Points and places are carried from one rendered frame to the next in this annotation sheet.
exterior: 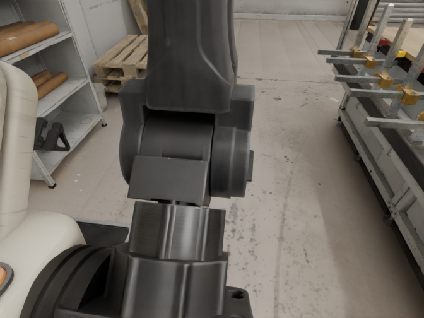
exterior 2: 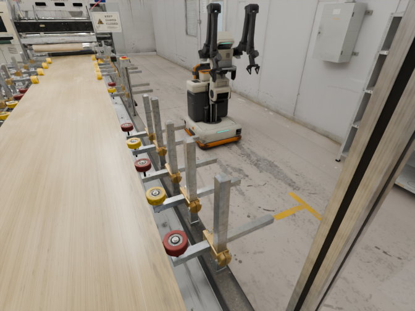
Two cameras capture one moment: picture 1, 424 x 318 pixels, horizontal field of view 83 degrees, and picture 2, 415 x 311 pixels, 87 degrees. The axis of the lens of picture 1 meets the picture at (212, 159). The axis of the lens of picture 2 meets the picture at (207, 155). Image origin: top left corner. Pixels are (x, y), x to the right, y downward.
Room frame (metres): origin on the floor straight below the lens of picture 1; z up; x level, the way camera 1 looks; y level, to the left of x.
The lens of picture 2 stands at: (2.27, -1.37, 1.52)
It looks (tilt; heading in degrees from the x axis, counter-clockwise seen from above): 32 degrees down; 147
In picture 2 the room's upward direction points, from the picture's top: straight up
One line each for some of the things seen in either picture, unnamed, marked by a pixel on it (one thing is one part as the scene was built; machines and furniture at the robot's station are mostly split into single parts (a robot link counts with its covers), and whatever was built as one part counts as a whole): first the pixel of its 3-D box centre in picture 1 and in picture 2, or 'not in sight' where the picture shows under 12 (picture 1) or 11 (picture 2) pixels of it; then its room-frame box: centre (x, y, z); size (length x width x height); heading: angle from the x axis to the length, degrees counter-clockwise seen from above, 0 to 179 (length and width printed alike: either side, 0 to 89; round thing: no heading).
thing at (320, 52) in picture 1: (347, 53); (226, 237); (1.85, -1.01, 0.80); 0.43 x 0.03 x 0.04; 83
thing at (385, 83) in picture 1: (382, 79); (173, 173); (1.37, -1.00, 0.81); 0.14 x 0.06 x 0.05; 173
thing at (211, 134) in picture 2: not in sight; (211, 128); (-0.13, 0.27, 0.16); 0.67 x 0.64 x 0.25; 173
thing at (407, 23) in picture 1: (386, 65); (173, 163); (1.39, -1.01, 0.88); 0.04 x 0.04 x 0.48; 83
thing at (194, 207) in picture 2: (368, 60); (190, 199); (1.61, -1.03, 0.83); 0.14 x 0.06 x 0.05; 173
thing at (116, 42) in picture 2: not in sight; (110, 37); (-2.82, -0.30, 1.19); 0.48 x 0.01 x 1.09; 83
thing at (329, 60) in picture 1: (360, 62); (199, 193); (1.60, -0.98, 0.82); 0.43 x 0.03 x 0.04; 83
